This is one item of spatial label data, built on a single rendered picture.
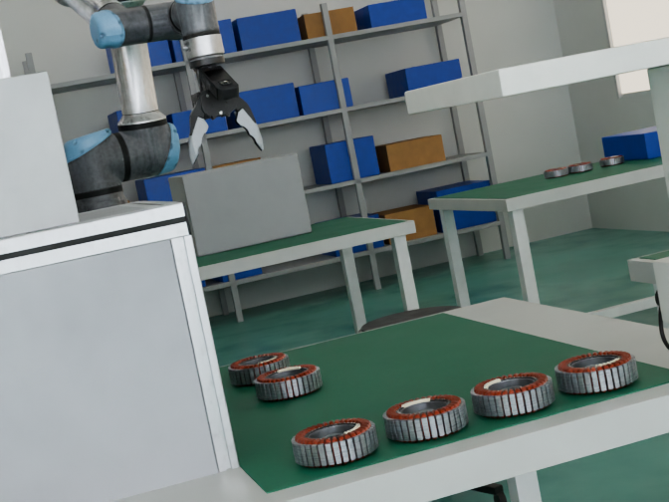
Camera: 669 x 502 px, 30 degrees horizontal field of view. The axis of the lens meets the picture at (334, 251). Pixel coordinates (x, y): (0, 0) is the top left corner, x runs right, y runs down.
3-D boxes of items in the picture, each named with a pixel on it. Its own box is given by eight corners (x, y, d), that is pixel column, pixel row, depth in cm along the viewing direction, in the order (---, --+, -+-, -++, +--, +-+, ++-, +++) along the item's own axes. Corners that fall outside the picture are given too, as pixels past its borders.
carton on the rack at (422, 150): (373, 172, 908) (368, 147, 906) (427, 161, 918) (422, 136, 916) (390, 171, 869) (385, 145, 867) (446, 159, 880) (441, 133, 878)
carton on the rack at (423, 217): (373, 242, 910) (367, 214, 908) (419, 232, 919) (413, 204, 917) (390, 244, 872) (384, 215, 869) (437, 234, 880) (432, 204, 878)
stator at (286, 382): (319, 395, 202) (315, 373, 202) (252, 406, 204) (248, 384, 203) (326, 379, 213) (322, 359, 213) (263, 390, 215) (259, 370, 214)
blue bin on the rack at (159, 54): (111, 78, 852) (105, 49, 850) (162, 69, 861) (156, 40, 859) (118, 73, 811) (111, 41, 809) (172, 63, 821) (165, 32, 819)
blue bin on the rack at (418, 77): (389, 100, 908) (384, 74, 906) (441, 89, 920) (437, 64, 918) (409, 95, 868) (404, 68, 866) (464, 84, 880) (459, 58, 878)
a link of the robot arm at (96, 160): (66, 195, 291) (53, 138, 290) (119, 184, 297) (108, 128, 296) (79, 193, 280) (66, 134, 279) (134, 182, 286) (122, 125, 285)
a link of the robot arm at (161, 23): (133, 9, 257) (150, 0, 247) (184, 2, 262) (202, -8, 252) (141, 47, 257) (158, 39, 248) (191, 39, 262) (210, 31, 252)
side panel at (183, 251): (184, 434, 194) (142, 233, 191) (203, 429, 195) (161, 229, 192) (218, 472, 168) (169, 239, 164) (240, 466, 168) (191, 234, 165)
